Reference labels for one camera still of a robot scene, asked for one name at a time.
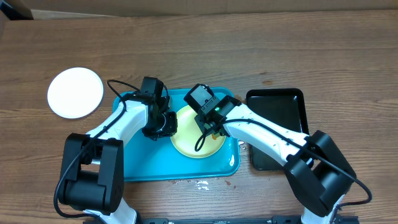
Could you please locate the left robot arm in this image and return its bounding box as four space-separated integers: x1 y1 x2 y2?
53 77 177 223

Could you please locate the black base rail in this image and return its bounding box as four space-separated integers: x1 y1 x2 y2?
83 214 360 224

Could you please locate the white plate with stain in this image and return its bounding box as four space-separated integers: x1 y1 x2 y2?
47 67 104 119

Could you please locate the black water tray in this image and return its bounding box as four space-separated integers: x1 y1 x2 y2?
246 88 312 171

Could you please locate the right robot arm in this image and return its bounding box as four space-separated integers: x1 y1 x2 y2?
184 84 356 223

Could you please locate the yellow-green plate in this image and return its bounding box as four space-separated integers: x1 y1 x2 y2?
171 105 226 159

